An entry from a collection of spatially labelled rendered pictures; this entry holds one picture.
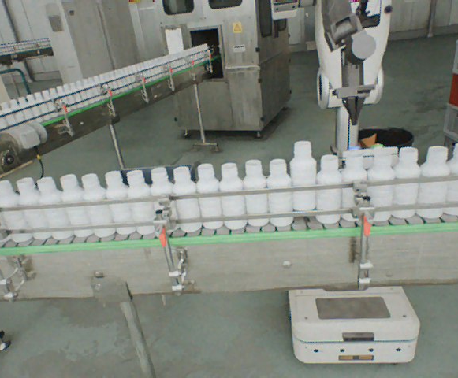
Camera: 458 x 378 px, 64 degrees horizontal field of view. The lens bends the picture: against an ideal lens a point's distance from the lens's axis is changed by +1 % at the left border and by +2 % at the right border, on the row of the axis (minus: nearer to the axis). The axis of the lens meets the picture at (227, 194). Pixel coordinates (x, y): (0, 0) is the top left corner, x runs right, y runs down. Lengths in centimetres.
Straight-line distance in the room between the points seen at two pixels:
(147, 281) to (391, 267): 62
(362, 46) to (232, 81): 364
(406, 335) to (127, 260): 122
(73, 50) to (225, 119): 306
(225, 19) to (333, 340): 363
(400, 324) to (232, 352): 78
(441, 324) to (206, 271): 146
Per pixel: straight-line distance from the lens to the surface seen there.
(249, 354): 193
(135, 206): 93
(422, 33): 1378
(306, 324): 170
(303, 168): 85
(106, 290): 108
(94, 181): 95
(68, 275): 110
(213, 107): 476
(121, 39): 771
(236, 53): 450
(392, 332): 175
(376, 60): 143
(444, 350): 207
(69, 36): 677
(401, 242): 97
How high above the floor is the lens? 149
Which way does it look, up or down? 27 degrees down
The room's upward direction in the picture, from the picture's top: 7 degrees counter-clockwise
